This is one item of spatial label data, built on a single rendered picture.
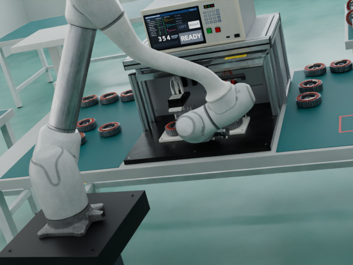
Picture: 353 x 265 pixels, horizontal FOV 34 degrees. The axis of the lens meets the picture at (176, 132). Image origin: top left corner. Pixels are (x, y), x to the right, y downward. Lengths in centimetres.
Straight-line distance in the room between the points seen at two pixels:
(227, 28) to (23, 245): 124
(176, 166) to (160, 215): 121
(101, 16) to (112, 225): 67
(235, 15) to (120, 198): 95
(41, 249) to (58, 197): 18
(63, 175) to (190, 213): 173
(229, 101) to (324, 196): 161
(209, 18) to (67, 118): 83
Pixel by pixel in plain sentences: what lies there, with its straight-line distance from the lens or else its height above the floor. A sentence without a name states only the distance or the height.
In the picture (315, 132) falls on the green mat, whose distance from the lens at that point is 245.
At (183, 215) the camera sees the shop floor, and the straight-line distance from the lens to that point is 354.
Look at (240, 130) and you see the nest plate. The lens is 251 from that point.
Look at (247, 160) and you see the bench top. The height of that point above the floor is 73.
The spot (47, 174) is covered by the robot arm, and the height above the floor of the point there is 105.
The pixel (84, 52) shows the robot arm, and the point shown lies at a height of 134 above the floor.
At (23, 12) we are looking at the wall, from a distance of 1024.
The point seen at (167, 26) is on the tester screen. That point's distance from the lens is 263.
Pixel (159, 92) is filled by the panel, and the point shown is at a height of 89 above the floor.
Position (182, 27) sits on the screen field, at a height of 122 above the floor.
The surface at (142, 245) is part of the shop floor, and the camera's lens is 338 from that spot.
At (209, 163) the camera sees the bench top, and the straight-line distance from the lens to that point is 239.
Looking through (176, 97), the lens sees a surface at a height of 92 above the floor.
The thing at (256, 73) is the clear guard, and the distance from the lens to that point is 234.
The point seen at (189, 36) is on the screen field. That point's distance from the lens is 261.
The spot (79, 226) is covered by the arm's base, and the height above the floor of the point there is 85.
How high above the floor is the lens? 178
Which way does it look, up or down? 22 degrees down
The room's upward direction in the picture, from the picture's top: 14 degrees counter-clockwise
